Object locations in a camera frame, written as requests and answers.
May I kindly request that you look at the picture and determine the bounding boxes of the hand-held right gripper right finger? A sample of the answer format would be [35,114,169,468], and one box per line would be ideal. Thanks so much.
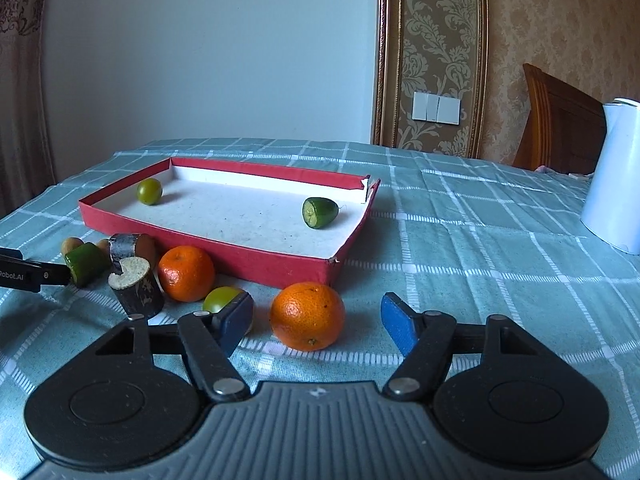
[381,291,543,403]

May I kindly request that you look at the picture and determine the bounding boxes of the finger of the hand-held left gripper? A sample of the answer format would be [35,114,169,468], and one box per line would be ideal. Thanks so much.
[0,247,72,292]

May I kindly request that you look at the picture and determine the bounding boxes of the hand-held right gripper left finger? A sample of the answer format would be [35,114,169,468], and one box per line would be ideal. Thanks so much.
[95,291,255,403]

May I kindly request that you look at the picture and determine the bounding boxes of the round green fruit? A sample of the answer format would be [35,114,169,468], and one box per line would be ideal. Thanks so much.
[202,286,246,313]
[137,178,163,206]

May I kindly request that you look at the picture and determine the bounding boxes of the green cucumber piece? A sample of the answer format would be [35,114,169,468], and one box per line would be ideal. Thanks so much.
[64,241,112,288]

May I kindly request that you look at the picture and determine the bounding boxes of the red cardboard box tray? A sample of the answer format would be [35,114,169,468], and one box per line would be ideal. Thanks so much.
[78,156,381,291]

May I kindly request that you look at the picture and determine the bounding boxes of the orange mandarin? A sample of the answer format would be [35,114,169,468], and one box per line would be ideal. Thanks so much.
[270,281,347,352]
[157,245,217,303]

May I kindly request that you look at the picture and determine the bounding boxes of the notched eggplant piece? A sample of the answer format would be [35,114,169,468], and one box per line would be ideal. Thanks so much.
[108,256,166,321]

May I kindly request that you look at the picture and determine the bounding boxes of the teal checked tablecloth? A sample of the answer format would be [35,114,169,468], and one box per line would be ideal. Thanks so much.
[0,139,640,480]

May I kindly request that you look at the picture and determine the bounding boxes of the cut green fruit half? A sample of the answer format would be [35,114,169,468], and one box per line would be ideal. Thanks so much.
[302,196,341,231]

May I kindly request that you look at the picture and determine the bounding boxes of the patterned curtain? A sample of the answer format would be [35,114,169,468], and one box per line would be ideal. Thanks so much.
[0,0,56,216]

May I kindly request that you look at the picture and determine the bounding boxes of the wooden headboard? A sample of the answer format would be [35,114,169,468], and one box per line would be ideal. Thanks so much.
[512,62,608,176]

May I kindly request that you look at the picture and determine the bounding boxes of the white electric kettle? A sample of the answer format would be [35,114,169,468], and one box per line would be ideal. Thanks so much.
[580,97,640,256]

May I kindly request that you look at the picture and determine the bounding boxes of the white wall switch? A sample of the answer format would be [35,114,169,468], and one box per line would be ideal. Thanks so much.
[412,91,462,125]

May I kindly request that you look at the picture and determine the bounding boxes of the ornate framed wall panel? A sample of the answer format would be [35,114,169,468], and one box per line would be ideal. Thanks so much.
[372,0,491,161]

